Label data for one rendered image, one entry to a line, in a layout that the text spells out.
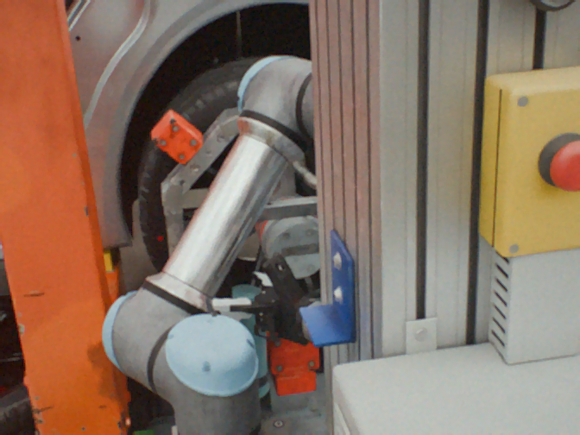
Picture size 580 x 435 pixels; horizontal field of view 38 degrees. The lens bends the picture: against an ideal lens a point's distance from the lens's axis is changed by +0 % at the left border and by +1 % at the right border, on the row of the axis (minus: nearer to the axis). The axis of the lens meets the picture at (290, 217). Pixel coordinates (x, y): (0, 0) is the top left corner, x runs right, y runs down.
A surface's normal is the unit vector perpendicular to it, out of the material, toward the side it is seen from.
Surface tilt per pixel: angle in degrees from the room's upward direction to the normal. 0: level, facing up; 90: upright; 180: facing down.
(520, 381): 0
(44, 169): 90
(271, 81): 45
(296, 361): 90
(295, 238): 90
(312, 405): 0
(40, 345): 90
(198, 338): 8
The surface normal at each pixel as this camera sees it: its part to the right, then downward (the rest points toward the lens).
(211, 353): 0.04, -0.87
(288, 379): 0.18, 0.38
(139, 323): -0.41, -0.48
